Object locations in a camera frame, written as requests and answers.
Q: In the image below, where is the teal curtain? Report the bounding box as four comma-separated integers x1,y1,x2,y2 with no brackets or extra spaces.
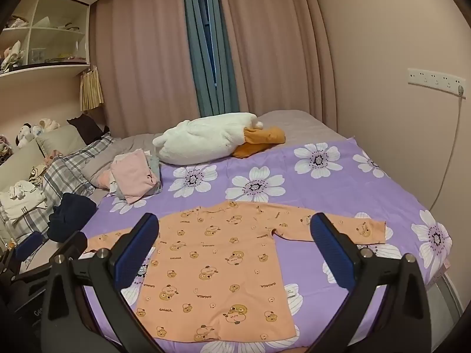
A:
183,0,237,117

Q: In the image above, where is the pale plush toy on shelf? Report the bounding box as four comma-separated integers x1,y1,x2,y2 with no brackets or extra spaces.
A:
0,40,25,73

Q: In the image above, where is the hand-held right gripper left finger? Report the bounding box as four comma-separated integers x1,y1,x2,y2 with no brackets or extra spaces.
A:
40,212,166,353

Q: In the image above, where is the cream plush toy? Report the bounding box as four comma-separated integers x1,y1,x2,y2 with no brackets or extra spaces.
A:
35,118,61,134

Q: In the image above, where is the white cable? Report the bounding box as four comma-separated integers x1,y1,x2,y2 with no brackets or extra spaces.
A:
429,94,463,211

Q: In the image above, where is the white wall socket strip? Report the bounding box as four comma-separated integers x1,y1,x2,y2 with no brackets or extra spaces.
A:
408,67,467,94

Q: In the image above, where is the grey bed sheet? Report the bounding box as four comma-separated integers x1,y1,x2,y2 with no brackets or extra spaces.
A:
81,109,348,192

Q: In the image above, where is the grey-green folded garment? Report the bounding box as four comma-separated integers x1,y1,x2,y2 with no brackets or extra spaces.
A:
147,154,163,195

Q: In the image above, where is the navy cloth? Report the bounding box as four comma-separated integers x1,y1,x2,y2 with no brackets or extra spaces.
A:
48,192,98,243

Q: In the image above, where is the black and white plush dog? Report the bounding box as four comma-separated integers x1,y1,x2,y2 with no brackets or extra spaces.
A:
15,123,36,148

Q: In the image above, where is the pale pink folded garment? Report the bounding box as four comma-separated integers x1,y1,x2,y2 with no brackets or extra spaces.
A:
97,154,124,196

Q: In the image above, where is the window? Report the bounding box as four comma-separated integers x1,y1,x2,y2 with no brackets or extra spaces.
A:
193,0,221,89

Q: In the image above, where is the white shelf unit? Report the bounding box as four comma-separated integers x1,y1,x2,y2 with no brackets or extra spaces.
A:
0,0,91,79

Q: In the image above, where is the purple floral bedsheet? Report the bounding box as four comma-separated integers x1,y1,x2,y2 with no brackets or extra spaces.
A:
79,138,453,353

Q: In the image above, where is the orange printed shirt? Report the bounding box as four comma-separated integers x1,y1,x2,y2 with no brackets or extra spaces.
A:
86,202,386,342

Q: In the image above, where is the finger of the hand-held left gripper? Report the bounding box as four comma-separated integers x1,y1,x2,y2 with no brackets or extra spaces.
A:
15,231,44,264
55,230,89,260

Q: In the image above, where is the white printed garment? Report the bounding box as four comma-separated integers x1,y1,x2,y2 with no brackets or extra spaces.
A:
0,180,47,222

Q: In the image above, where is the yellow striped hanging cloth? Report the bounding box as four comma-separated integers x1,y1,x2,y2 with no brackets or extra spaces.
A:
80,65,105,112

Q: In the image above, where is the plaid pillow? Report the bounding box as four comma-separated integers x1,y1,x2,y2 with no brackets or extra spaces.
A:
42,132,118,208

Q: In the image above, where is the pink curtain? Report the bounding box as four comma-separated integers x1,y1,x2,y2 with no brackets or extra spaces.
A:
217,0,337,129
90,0,201,138

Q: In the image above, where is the cream printed cushion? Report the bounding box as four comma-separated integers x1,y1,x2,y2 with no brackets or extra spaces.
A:
0,140,49,192

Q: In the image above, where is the dark brown pillow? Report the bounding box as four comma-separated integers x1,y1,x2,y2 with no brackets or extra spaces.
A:
67,114,110,146

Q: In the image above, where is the white plush duck toy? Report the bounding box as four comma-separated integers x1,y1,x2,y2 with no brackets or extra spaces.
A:
152,113,286,165

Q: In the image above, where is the beige pillow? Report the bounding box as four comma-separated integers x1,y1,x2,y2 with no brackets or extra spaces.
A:
37,123,89,159

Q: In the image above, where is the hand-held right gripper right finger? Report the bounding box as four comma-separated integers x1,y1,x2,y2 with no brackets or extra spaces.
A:
310,212,432,353

